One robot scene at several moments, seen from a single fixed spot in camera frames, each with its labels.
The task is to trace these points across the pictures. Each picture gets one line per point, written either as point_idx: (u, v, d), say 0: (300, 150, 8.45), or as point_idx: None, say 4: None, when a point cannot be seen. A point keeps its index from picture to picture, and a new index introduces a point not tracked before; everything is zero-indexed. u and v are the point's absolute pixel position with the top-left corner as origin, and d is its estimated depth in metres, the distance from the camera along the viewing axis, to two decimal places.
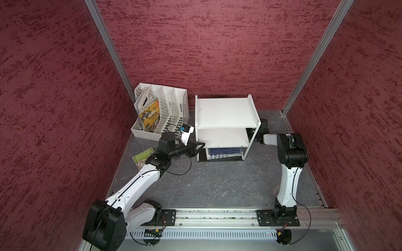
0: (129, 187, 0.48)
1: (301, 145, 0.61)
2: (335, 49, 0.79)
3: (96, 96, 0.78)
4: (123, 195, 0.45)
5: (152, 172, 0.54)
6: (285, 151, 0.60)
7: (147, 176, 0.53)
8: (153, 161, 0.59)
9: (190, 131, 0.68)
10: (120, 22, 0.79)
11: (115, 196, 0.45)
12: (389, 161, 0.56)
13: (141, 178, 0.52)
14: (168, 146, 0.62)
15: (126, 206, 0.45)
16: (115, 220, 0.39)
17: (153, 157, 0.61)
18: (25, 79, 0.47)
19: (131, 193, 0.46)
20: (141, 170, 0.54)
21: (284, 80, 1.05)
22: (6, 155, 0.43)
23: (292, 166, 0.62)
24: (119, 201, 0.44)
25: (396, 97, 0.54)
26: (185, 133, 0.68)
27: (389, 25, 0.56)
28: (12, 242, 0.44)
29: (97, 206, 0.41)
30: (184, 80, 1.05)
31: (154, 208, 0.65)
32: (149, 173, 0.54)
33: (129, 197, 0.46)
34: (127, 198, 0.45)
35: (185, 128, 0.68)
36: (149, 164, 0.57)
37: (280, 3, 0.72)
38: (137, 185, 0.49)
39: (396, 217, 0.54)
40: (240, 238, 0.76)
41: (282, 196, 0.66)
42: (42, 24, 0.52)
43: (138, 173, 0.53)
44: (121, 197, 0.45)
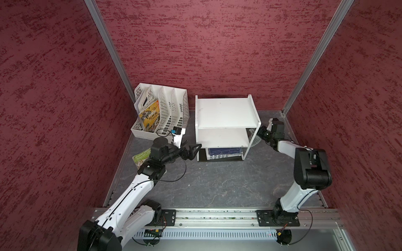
0: (120, 203, 0.46)
1: (324, 165, 0.51)
2: (335, 49, 0.79)
3: (96, 96, 0.78)
4: (114, 212, 0.44)
5: (144, 183, 0.52)
6: (304, 169, 0.51)
7: (139, 187, 0.51)
8: (146, 170, 0.56)
9: (181, 133, 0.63)
10: (121, 22, 0.79)
11: (106, 215, 0.43)
12: (389, 161, 0.56)
13: (134, 191, 0.50)
14: (161, 153, 0.59)
15: (119, 225, 0.44)
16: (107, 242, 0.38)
17: (146, 165, 0.58)
18: (25, 79, 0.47)
19: (122, 209, 0.45)
20: (132, 183, 0.52)
21: (284, 80, 1.05)
22: (7, 155, 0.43)
23: (309, 186, 0.53)
24: (109, 220, 0.42)
25: (396, 97, 0.54)
26: (177, 135, 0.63)
27: (389, 25, 0.57)
28: (12, 242, 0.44)
29: (87, 227, 0.40)
30: (184, 80, 1.05)
31: (152, 210, 0.64)
32: (142, 184, 0.52)
33: (121, 214, 0.44)
34: (118, 216, 0.43)
35: (176, 131, 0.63)
36: (142, 174, 0.55)
37: (280, 3, 0.72)
38: (130, 200, 0.47)
39: (396, 217, 0.54)
40: (240, 238, 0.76)
41: (285, 205, 0.64)
42: (42, 24, 0.52)
43: (130, 185, 0.51)
44: (111, 216, 0.43)
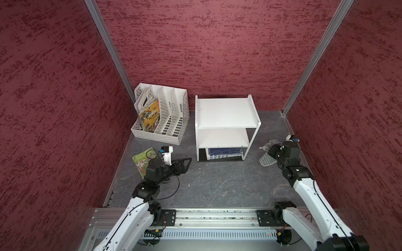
0: (116, 230, 0.47)
1: None
2: (335, 49, 0.79)
3: (96, 96, 0.78)
4: (111, 240, 0.45)
5: (139, 206, 0.54)
6: None
7: (134, 212, 0.52)
8: (141, 192, 0.58)
9: (170, 150, 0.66)
10: (120, 22, 0.79)
11: (103, 244, 0.44)
12: (389, 162, 0.56)
13: (129, 216, 0.51)
14: (156, 173, 0.61)
15: None
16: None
17: (141, 187, 0.59)
18: (25, 79, 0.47)
19: (119, 237, 0.46)
20: (127, 208, 0.53)
21: (284, 80, 1.05)
22: (6, 155, 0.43)
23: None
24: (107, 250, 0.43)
25: (396, 97, 0.54)
26: (166, 154, 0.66)
27: (389, 25, 0.57)
28: (12, 242, 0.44)
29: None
30: (184, 80, 1.05)
31: (150, 216, 0.63)
32: (137, 208, 0.53)
33: (118, 242, 0.45)
34: (115, 244, 0.45)
35: (164, 150, 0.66)
36: (136, 198, 0.56)
37: (280, 3, 0.72)
38: (125, 225, 0.49)
39: (396, 218, 0.54)
40: (240, 238, 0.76)
41: (291, 225, 0.61)
42: (42, 24, 0.52)
43: (125, 211, 0.52)
44: (108, 244, 0.44)
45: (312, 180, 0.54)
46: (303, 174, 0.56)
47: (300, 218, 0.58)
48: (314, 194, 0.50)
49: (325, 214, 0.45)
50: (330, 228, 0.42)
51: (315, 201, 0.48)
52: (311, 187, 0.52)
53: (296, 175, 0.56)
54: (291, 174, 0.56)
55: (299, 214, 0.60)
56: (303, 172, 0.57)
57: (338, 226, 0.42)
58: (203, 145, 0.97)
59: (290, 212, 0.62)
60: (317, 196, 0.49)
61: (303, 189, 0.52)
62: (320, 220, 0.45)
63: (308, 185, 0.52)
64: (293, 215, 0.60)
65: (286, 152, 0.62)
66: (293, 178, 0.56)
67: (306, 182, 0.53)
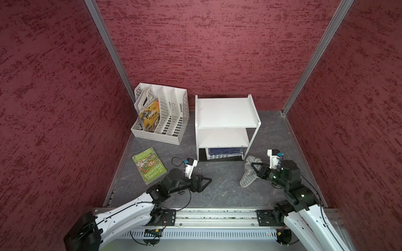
0: (120, 212, 0.50)
1: None
2: (335, 49, 0.79)
3: (96, 95, 0.77)
4: (111, 217, 0.48)
5: (146, 203, 0.56)
6: None
7: (140, 206, 0.55)
8: (154, 193, 0.61)
9: (193, 164, 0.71)
10: (120, 22, 0.79)
11: (104, 216, 0.48)
12: (389, 161, 0.56)
13: (135, 206, 0.54)
14: (172, 184, 0.62)
15: (108, 230, 0.46)
16: (92, 242, 0.41)
17: (155, 189, 0.63)
18: (25, 78, 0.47)
19: (118, 219, 0.49)
20: (137, 198, 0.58)
21: (284, 80, 1.05)
22: (6, 155, 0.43)
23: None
24: (104, 223, 0.46)
25: (397, 97, 0.54)
26: (189, 165, 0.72)
27: (389, 25, 0.57)
28: (12, 242, 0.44)
29: (86, 218, 0.45)
30: (184, 80, 1.05)
31: (148, 217, 0.63)
32: (144, 204, 0.56)
33: (114, 222, 0.48)
34: (112, 223, 0.47)
35: (188, 161, 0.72)
36: (148, 195, 0.59)
37: (280, 3, 0.72)
38: (128, 212, 0.52)
39: (396, 217, 0.54)
40: (240, 238, 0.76)
41: (293, 230, 0.62)
42: (42, 24, 0.52)
43: (135, 199, 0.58)
44: (108, 219, 0.47)
45: (318, 207, 0.52)
46: (309, 199, 0.54)
47: (304, 230, 0.58)
48: (324, 227, 0.48)
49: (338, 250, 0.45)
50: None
51: (326, 235, 0.47)
52: (320, 218, 0.50)
53: (302, 203, 0.53)
54: (296, 200, 0.54)
55: (302, 224, 0.60)
56: (308, 196, 0.54)
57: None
58: (203, 145, 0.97)
59: (292, 220, 0.62)
60: (326, 228, 0.48)
61: (312, 219, 0.50)
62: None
63: (315, 215, 0.50)
64: (296, 225, 0.60)
65: (287, 174, 0.58)
66: (299, 203, 0.53)
67: (313, 210, 0.51)
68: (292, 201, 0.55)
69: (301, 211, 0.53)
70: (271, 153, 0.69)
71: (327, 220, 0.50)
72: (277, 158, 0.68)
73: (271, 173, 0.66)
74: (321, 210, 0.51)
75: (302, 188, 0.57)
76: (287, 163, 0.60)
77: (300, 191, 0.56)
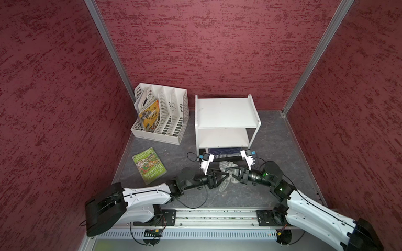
0: (143, 193, 0.52)
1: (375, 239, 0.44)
2: (335, 49, 0.79)
3: (96, 95, 0.77)
4: (135, 195, 0.49)
5: (165, 194, 0.57)
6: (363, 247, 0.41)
7: (160, 194, 0.56)
8: (171, 187, 0.62)
9: (210, 159, 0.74)
10: (121, 22, 0.79)
11: (131, 191, 0.49)
12: (389, 161, 0.56)
13: (156, 192, 0.55)
14: (183, 183, 0.59)
15: (131, 205, 0.47)
16: (116, 212, 0.42)
17: (173, 183, 0.64)
18: (25, 79, 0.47)
19: (141, 198, 0.50)
20: (157, 186, 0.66)
21: (284, 80, 1.05)
22: (6, 155, 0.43)
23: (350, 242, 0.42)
24: (130, 197, 0.47)
25: (396, 97, 0.54)
26: (205, 160, 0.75)
27: (389, 25, 0.57)
28: (12, 242, 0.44)
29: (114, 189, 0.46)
30: (184, 80, 1.05)
31: (152, 214, 0.63)
32: (163, 194, 0.57)
33: (137, 201, 0.49)
34: (135, 201, 0.48)
35: (204, 157, 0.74)
36: (167, 187, 0.60)
37: (280, 3, 0.72)
38: (149, 196, 0.52)
39: (396, 218, 0.54)
40: (240, 238, 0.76)
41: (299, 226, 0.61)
42: (42, 24, 0.52)
43: (156, 187, 0.57)
44: (133, 195, 0.49)
45: (297, 192, 0.58)
46: (288, 190, 0.59)
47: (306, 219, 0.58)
48: (308, 204, 0.53)
49: (329, 218, 0.48)
50: (342, 230, 0.45)
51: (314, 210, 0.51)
52: (301, 198, 0.55)
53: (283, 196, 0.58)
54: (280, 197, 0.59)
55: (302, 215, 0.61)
56: (286, 189, 0.60)
57: (344, 223, 0.46)
58: (203, 145, 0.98)
59: (292, 216, 0.62)
60: (310, 204, 0.53)
61: (298, 204, 0.55)
62: (328, 226, 0.48)
63: (298, 199, 0.56)
64: (298, 219, 0.60)
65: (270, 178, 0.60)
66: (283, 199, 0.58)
67: (294, 196, 0.57)
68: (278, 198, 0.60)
69: (287, 203, 0.58)
70: (245, 154, 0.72)
71: (307, 198, 0.55)
72: (251, 158, 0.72)
73: (253, 175, 0.66)
74: (300, 194, 0.57)
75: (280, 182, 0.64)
76: (271, 167, 0.60)
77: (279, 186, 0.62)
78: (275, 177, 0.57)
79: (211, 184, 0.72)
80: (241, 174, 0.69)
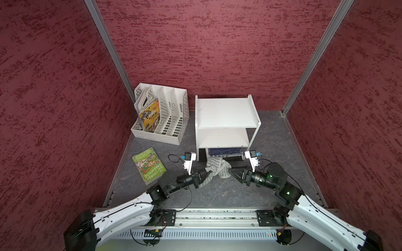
0: (118, 212, 0.50)
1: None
2: (335, 49, 0.79)
3: (96, 96, 0.78)
4: (109, 217, 0.48)
5: (145, 204, 0.55)
6: None
7: (140, 206, 0.54)
8: (154, 194, 0.59)
9: (192, 158, 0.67)
10: (121, 22, 0.79)
11: (103, 215, 0.48)
12: (389, 161, 0.56)
13: (134, 206, 0.53)
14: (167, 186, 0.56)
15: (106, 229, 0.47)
16: (87, 241, 0.42)
17: (155, 190, 0.61)
18: (25, 79, 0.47)
19: (114, 218, 0.48)
20: (136, 198, 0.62)
21: (284, 80, 1.05)
22: (6, 155, 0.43)
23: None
24: (102, 221, 0.46)
25: (396, 97, 0.54)
26: (187, 161, 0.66)
27: (389, 25, 0.57)
28: (12, 242, 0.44)
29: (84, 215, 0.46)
30: (184, 80, 1.05)
31: (148, 217, 0.63)
32: (143, 205, 0.55)
33: (111, 222, 0.47)
34: (109, 222, 0.47)
35: (186, 157, 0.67)
36: (148, 195, 0.58)
37: (280, 3, 0.72)
38: (126, 212, 0.51)
39: (396, 218, 0.54)
40: (241, 238, 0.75)
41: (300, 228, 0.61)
42: (42, 24, 0.52)
43: (134, 200, 0.55)
44: (105, 218, 0.47)
45: (304, 197, 0.56)
46: (294, 194, 0.57)
47: (308, 223, 0.59)
48: (317, 212, 0.52)
49: (339, 228, 0.47)
50: (352, 242, 0.44)
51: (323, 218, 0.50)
52: (311, 206, 0.53)
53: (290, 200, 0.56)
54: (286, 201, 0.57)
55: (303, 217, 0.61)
56: (292, 192, 0.58)
57: (354, 235, 0.45)
58: (203, 145, 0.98)
59: (294, 218, 0.62)
60: (319, 212, 0.51)
61: (306, 210, 0.53)
62: (338, 236, 0.47)
63: (306, 206, 0.53)
64: (300, 222, 0.60)
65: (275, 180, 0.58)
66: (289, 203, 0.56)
67: (302, 201, 0.55)
68: (283, 203, 0.57)
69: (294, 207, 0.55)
70: (249, 155, 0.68)
71: (316, 205, 0.53)
72: (256, 159, 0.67)
73: (256, 177, 0.64)
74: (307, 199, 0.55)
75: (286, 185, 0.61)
76: (274, 168, 0.58)
77: (285, 189, 0.59)
78: (280, 178, 0.55)
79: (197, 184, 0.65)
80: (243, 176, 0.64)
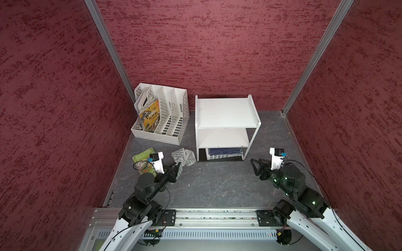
0: None
1: None
2: (335, 49, 0.79)
3: (96, 96, 0.78)
4: None
5: (124, 232, 0.50)
6: None
7: (119, 237, 0.50)
8: (131, 210, 0.53)
9: (160, 157, 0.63)
10: (121, 22, 0.79)
11: None
12: (389, 161, 0.56)
13: (113, 241, 0.49)
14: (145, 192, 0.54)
15: None
16: None
17: (129, 205, 0.54)
18: (25, 78, 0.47)
19: None
20: (112, 230, 0.51)
21: (284, 80, 1.05)
22: (6, 155, 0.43)
23: None
24: None
25: (396, 97, 0.54)
26: (156, 161, 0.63)
27: (389, 25, 0.57)
28: (12, 242, 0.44)
29: None
30: (184, 80, 1.05)
31: (149, 221, 0.64)
32: (122, 234, 0.50)
33: None
34: None
35: (153, 158, 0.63)
36: (122, 220, 0.52)
37: (280, 3, 0.72)
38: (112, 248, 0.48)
39: (396, 218, 0.54)
40: (240, 238, 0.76)
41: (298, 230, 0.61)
42: (42, 24, 0.52)
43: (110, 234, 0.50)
44: None
45: (331, 210, 0.49)
46: (320, 204, 0.50)
47: (310, 228, 0.59)
48: (342, 229, 0.47)
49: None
50: None
51: (346, 239, 0.46)
52: (336, 223, 0.48)
53: (314, 210, 0.49)
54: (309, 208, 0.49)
55: (301, 219, 0.62)
56: (317, 202, 0.50)
57: None
58: (203, 145, 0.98)
59: (296, 222, 0.62)
60: (344, 230, 0.47)
61: (330, 226, 0.48)
62: None
63: (332, 221, 0.48)
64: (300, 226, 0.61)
65: (292, 184, 0.52)
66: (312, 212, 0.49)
67: (328, 216, 0.49)
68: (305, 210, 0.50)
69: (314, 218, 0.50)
70: (273, 152, 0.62)
71: (341, 221, 0.48)
72: (280, 158, 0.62)
73: (272, 174, 0.61)
74: (334, 213, 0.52)
75: (309, 192, 0.53)
76: (290, 171, 0.53)
77: (309, 197, 0.51)
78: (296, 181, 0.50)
79: (172, 178, 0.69)
80: (259, 168, 0.63)
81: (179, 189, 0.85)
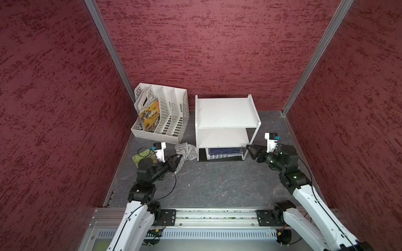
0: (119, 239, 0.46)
1: None
2: (335, 49, 0.79)
3: (96, 95, 0.77)
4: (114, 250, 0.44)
5: (139, 210, 0.53)
6: None
7: (134, 216, 0.51)
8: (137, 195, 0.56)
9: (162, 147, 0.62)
10: (120, 22, 0.79)
11: None
12: (389, 161, 0.56)
13: (129, 221, 0.50)
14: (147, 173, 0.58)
15: None
16: None
17: (135, 190, 0.58)
18: (25, 79, 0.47)
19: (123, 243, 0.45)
20: (125, 213, 0.52)
21: (284, 80, 1.05)
22: (6, 155, 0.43)
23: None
24: None
25: (396, 97, 0.54)
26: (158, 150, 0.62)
27: (389, 25, 0.56)
28: (12, 242, 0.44)
29: None
30: (184, 80, 1.05)
31: (152, 214, 0.64)
32: (136, 212, 0.52)
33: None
34: None
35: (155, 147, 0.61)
36: (134, 202, 0.54)
37: (280, 3, 0.72)
38: (127, 230, 0.48)
39: (396, 217, 0.54)
40: (240, 238, 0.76)
41: (293, 227, 0.61)
42: (42, 24, 0.52)
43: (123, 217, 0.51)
44: None
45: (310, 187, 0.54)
46: (302, 180, 0.56)
47: (302, 221, 0.58)
48: (316, 203, 0.50)
49: (329, 223, 0.45)
50: (336, 239, 0.42)
51: (318, 210, 0.48)
52: (311, 195, 0.52)
53: (294, 183, 0.55)
54: (289, 183, 0.56)
55: (300, 217, 0.60)
56: (301, 179, 0.56)
57: (344, 235, 0.42)
58: (203, 144, 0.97)
59: (290, 214, 0.62)
60: (319, 204, 0.49)
61: (304, 197, 0.51)
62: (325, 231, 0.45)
63: (307, 192, 0.52)
64: (294, 218, 0.60)
65: (284, 159, 0.60)
66: (291, 186, 0.56)
67: (305, 189, 0.53)
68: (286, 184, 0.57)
69: (293, 192, 0.55)
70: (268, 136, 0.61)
71: (319, 198, 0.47)
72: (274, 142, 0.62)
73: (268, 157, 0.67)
74: (314, 191, 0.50)
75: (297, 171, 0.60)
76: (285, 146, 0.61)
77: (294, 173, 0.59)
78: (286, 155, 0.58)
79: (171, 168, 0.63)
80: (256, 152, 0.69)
81: (178, 188, 0.85)
